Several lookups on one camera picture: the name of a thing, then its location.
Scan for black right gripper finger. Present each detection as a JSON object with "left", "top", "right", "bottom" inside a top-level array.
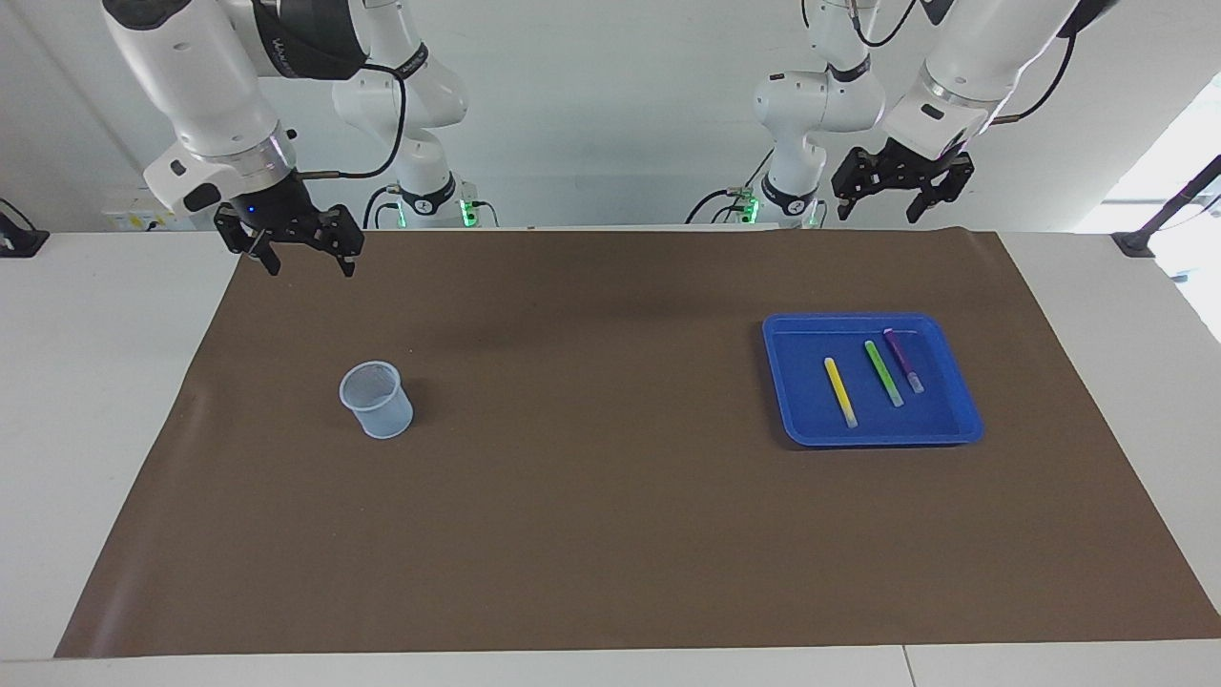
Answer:
[
  {"left": 214, "top": 203, "right": 284, "bottom": 278},
  {"left": 310, "top": 203, "right": 366, "bottom": 280}
]

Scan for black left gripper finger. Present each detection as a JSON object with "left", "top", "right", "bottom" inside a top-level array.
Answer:
[
  {"left": 831, "top": 148, "right": 888, "bottom": 222},
  {"left": 906, "top": 153, "right": 976, "bottom": 225}
]

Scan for purple marker pen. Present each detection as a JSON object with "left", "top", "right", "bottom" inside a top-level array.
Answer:
[{"left": 882, "top": 327, "right": 926, "bottom": 395}]

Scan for green marker pen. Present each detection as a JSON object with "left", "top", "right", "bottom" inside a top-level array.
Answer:
[{"left": 863, "top": 340, "right": 905, "bottom": 408}]

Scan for yellow marker pen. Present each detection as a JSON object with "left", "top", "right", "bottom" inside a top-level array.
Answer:
[{"left": 823, "top": 357, "right": 859, "bottom": 429}]

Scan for white power strip box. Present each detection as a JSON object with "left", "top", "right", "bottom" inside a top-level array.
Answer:
[{"left": 102, "top": 186, "right": 197, "bottom": 232}]

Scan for translucent plastic cup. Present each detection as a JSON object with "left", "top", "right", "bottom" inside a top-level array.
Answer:
[{"left": 339, "top": 360, "right": 415, "bottom": 441}]

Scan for black clamp with bar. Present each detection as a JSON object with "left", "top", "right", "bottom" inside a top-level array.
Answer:
[{"left": 1111, "top": 155, "right": 1221, "bottom": 259}]

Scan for small black table clamp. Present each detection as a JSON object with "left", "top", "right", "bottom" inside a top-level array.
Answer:
[{"left": 0, "top": 198, "right": 51, "bottom": 259}]

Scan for blue plastic tray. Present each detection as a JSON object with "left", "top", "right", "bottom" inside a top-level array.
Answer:
[{"left": 761, "top": 312, "right": 985, "bottom": 448}]

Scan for brown table mat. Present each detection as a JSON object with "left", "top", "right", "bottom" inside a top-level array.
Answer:
[{"left": 54, "top": 227, "right": 1221, "bottom": 659}]

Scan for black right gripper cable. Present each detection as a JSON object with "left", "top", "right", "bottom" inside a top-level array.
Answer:
[{"left": 286, "top": 62, "right": 411, "bottom": 182}]

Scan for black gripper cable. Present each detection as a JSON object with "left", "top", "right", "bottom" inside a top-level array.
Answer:
[
  {"left": 987, "top": 0, "right": 1098, "bottom": 127},
  {"left": 286, "top": 62, "right": 411, "bottom": 182}
]

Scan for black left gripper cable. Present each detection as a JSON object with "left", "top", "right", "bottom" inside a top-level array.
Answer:
[{"left": 987, "top": 0, "right": 1098, "bottom": 127}]

